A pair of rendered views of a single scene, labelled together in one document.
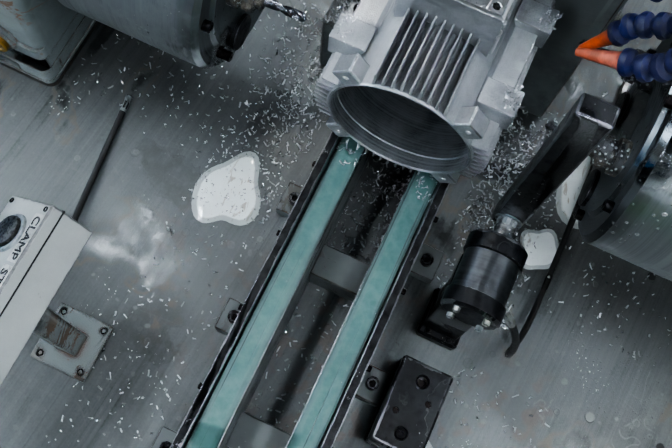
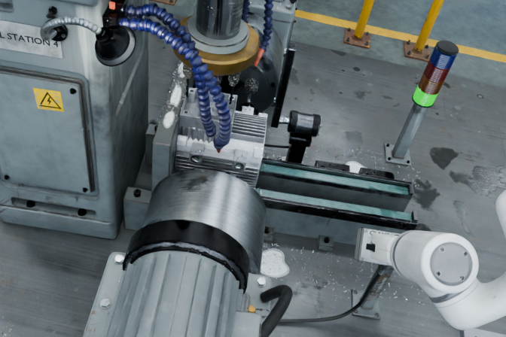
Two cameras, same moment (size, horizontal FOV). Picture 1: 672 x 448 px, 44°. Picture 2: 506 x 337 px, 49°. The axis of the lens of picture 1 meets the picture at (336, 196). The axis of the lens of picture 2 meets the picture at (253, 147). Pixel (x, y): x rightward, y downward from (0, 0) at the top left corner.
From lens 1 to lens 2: 110 cm
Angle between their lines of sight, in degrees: 53
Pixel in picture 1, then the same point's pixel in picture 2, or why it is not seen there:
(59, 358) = (375, 305)
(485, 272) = (306, 117)
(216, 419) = (378, 211)
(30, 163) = not seen: outside the picture
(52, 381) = (384, 307)
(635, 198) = (275, 71)
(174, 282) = (320, 272)
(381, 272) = (299, 173)
